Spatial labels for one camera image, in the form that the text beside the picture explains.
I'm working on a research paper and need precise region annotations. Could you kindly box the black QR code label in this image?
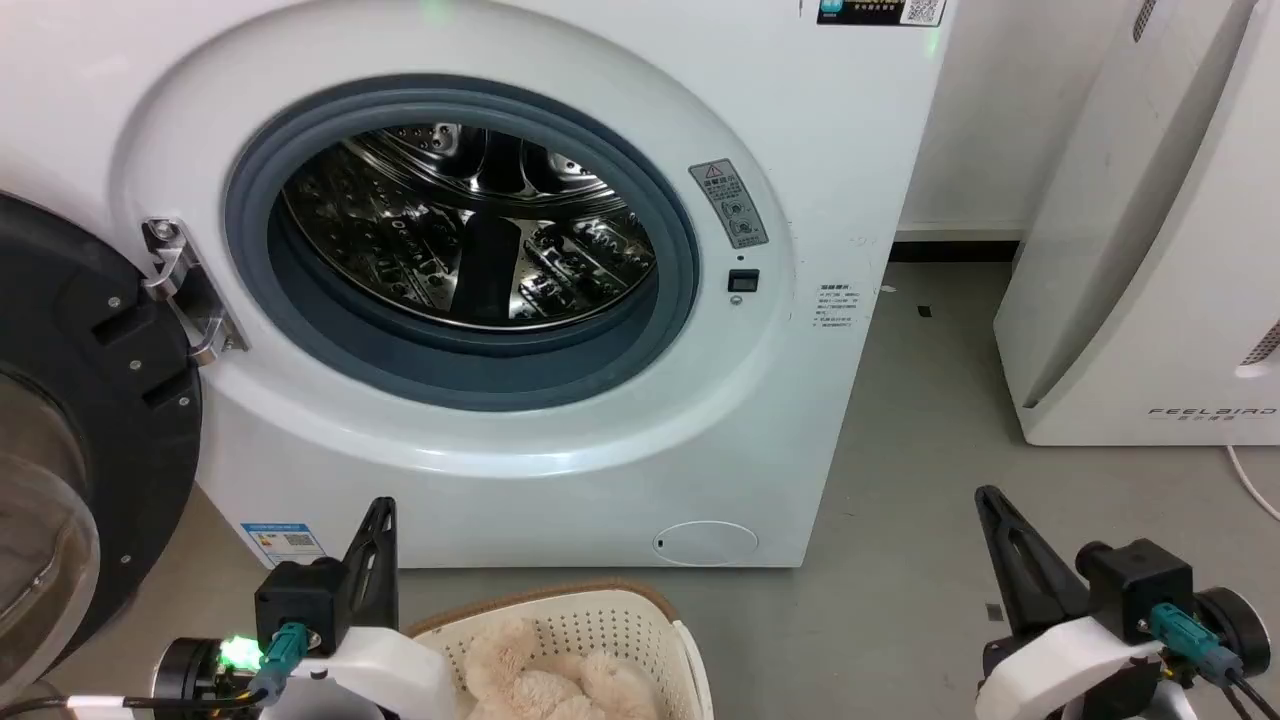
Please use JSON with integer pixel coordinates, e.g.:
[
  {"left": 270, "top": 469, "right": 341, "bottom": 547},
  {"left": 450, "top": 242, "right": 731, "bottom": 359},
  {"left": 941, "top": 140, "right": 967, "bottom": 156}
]
[{"left": 817, "top": 0, "right": 947, "bottom": 28}]

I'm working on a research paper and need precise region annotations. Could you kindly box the teal plug black cable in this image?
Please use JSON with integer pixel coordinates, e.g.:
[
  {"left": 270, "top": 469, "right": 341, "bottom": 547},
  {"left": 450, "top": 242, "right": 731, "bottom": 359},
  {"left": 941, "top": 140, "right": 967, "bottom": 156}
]
[
  {"left": 0, "top": 621, "right": 311, "bottom": 720},
  {"left": 1148, "top": 602, "right": 1280, "bottom": 720}
]

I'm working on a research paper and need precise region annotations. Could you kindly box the black wall baseboard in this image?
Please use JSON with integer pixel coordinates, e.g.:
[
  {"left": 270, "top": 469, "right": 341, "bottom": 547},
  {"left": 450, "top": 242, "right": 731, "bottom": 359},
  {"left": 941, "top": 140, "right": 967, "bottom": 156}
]
[{"left": 888, "top": 240, "right": 1023, "bottom": 264}]

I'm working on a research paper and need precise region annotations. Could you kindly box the grey warning sticker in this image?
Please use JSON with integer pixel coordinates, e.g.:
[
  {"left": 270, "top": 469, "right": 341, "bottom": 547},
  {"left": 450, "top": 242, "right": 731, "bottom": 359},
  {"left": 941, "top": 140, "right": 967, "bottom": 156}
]
[{"left": 688, "top": 159, "right": 770, "bottom": 251}]

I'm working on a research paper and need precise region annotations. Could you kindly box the blue energy label sticker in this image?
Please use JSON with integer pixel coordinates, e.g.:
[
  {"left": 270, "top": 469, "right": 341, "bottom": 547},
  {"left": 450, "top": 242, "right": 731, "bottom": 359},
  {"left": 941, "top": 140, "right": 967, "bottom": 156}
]
[{"left": 240, "top": 521, "right": 328, "bottom": 569}]

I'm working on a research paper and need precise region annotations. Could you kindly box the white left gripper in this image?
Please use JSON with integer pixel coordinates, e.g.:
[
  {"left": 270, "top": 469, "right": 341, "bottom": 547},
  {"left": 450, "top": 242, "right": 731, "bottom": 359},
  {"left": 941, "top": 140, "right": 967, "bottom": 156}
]
[{"left": 260, "top": 496, "right": 458, "bottom": 720}]

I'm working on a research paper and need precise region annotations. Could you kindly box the small printed text sticker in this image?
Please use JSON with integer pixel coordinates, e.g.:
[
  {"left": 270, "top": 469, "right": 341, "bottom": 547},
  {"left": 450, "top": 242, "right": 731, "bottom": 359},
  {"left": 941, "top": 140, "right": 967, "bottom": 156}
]
[{"left": 815, "top": 282, "right": 863, "bottom": 331}]

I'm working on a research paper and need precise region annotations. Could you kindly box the stainless steel washing machine drum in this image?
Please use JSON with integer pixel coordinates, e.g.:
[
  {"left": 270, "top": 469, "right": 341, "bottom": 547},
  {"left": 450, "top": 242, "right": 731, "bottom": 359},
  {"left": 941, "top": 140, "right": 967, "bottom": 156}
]
[{"left": 280, "top": 123, "right": 659, "bottom": 331}]

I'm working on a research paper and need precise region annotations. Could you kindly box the left teal plug black cable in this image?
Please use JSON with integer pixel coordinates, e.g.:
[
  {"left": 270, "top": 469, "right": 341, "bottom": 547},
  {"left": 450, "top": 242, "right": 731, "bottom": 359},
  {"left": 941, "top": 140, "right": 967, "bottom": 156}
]
[{"left": 0, "top": 621, "right": 311, "bottom": 720}]

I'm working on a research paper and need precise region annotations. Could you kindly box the black round washer door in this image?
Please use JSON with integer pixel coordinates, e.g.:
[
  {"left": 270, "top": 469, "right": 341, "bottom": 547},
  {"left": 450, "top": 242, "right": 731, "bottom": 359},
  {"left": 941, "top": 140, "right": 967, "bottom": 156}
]
[{"left": 0, "top": 190, "right": 206, "bottom": 703}]

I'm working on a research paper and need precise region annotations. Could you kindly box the white perforated laundry basket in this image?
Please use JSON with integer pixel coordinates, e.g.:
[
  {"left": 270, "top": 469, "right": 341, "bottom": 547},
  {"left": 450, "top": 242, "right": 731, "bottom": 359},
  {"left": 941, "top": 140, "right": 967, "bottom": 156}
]
[{"left": 408, "top": 582, "right": 715, "bottom": 720}]

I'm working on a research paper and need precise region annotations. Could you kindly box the oval filter cover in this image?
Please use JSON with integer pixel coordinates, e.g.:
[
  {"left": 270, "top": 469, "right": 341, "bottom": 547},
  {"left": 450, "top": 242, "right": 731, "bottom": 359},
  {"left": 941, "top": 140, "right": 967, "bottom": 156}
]
[{"left": 654, "top": 520, "right": 759, "bottom": 567}]

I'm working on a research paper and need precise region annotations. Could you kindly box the white front-load washing machine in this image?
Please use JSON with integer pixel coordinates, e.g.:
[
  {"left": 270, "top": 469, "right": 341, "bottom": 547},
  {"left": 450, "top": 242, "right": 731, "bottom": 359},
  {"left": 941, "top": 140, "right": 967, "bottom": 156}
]
[{"left": 0, "top": 0, "right": 953, "bottom": 571}]

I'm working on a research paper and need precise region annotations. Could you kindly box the white air purifier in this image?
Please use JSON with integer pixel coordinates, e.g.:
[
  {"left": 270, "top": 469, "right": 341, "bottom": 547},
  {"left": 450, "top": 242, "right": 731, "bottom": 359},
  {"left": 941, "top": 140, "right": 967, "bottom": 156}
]
[{"left": 993, "top": 0, "right": 1280, "bottom": 447}]

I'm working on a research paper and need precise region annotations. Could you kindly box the silver metal door hinge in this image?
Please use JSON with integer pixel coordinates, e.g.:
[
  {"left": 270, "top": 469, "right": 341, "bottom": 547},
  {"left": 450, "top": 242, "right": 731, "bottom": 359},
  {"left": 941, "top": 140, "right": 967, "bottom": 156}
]
[{"left": 140, "top": 217, "right": 250, "bottom": 367}]

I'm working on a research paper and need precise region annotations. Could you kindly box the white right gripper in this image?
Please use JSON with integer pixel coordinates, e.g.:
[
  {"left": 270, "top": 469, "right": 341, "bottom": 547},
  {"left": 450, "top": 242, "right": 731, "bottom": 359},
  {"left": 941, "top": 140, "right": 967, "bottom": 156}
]
[{"left": 974, "top": 485, "right": 1169, "bottom": 720}]

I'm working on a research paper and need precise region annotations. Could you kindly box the right teal plug black cable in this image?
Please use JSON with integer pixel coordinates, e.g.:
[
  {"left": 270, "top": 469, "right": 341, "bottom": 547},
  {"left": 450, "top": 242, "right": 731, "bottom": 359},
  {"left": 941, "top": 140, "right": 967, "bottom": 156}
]
[{"left": 1148, "top": 602, "right": 1280, "bottom": 720}]

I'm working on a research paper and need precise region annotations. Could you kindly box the beige fluffy plush item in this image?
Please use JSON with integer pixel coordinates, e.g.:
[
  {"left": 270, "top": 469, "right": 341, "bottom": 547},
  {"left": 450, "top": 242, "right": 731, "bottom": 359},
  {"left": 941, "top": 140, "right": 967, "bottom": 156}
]
[{"left": 462, "top": 616, "right": 661, "bottom": 720}]

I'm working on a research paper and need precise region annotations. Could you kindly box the grey rubber door gasket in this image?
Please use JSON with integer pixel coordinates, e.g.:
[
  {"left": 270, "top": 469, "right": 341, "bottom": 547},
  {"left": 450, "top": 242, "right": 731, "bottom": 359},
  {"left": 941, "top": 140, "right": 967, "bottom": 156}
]
[{"left": 223, "top": 76, "right": 701, "bottom": 413}]

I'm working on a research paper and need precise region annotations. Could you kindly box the white power cable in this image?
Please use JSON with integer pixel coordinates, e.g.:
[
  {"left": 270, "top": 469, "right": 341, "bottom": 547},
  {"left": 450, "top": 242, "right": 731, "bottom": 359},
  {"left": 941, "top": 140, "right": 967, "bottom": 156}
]
[{"left": 1226, "top": 444, "right": 1280, "bottom": 523}]

